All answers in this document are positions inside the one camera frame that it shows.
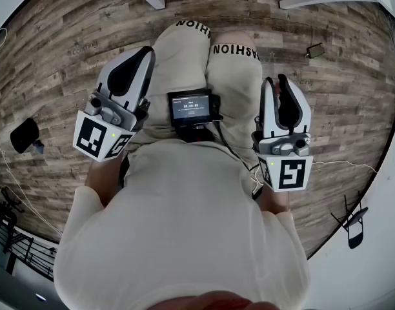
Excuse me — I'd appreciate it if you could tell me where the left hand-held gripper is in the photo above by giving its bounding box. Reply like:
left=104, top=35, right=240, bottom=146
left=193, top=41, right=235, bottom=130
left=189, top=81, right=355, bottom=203
left=73, top=46, right=156, bottom=163

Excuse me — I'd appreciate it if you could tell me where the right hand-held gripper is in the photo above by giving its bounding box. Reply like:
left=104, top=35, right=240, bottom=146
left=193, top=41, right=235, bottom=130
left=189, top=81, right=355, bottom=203
left=250, top=74, right=314, bottom=192

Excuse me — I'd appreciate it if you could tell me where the person's left forearm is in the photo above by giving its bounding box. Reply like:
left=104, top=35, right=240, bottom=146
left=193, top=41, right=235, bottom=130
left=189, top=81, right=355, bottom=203
left=84, top=156, right=129, bottom=208

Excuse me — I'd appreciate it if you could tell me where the person's right forearm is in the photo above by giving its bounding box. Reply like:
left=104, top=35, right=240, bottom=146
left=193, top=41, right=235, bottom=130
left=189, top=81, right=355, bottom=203
left=257, top=185, right=290, bottom=213

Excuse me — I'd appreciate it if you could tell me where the small black monitor screen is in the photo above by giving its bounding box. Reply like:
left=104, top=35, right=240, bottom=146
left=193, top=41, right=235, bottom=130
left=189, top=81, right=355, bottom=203
left=167, top=88, right=223, bottom=143

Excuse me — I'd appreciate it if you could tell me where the small black box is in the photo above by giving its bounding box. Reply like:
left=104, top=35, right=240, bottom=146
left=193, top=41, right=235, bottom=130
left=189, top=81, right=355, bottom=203
left=303, top=43, right=325, bottom=59

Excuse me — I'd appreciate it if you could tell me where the person's right leg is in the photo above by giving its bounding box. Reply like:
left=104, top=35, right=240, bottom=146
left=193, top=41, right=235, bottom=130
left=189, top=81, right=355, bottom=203
left=213, top=30, right=253, bottom=48

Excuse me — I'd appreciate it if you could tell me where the black round bin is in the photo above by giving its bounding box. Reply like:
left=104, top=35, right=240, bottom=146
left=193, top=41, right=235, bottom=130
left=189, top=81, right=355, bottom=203
left=10, top=118, right=40, bottom=154

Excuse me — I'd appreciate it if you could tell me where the black folding chair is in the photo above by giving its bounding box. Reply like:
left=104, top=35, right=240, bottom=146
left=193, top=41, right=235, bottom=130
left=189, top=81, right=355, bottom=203
left=331, top=191, right=369, bottom=250

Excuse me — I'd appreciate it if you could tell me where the beige t-shirt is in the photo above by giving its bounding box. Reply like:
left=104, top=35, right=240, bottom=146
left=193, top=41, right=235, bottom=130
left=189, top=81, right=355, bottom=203
left=54, top=139, right=311, bottom=310

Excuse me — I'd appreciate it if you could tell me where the black metal rack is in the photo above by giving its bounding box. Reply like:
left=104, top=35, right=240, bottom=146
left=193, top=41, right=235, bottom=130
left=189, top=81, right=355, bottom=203
left=0, top=185, right=58, bottom=282

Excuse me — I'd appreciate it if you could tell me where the person's face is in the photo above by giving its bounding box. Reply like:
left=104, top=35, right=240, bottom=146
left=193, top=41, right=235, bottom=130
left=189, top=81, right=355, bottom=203
left=142, top=291, right=279, bottom=310

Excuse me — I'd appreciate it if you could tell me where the short white cable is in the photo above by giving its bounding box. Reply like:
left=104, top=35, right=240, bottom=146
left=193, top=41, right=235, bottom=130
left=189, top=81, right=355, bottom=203
left=312, top=159, right=379, bottom=174

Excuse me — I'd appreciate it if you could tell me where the tangle of grey wires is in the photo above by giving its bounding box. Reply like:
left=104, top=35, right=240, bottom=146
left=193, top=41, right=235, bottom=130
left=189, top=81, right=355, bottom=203
left=378, top=10, right=395, bottom=80

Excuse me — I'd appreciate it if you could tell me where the long white cable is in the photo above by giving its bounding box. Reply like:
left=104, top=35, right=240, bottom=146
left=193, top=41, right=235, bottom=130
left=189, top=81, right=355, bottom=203
left=0, top=27, right=63, bottom=235

